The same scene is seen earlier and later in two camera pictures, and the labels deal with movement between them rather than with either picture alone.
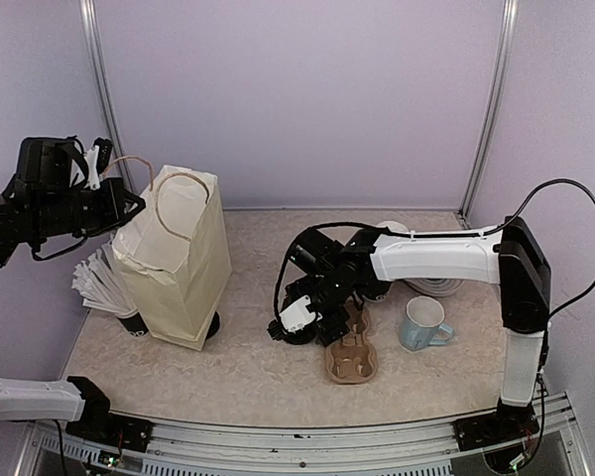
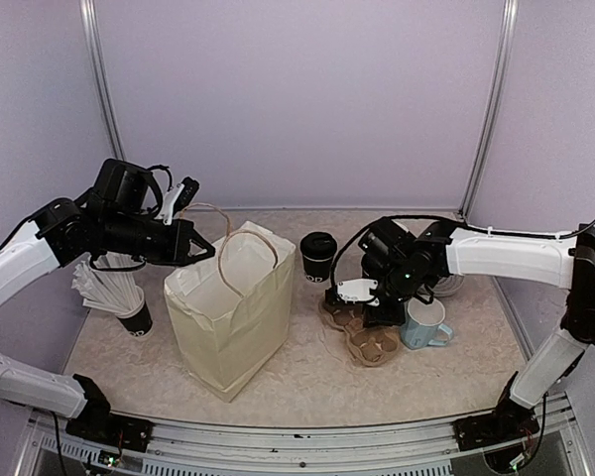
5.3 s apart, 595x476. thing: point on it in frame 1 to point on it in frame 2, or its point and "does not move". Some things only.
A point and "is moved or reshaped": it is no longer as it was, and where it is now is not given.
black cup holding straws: (135, 324) does not move
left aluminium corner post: (91, 30) does not move
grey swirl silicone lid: (434, 287) does not move
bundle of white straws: (99, 282) does not move
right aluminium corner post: (510, 15) does not move
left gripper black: (113, 212) to (177, 253)
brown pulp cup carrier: (355, 360) is moved or reshaped
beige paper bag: (174, 257) to (232, 310)
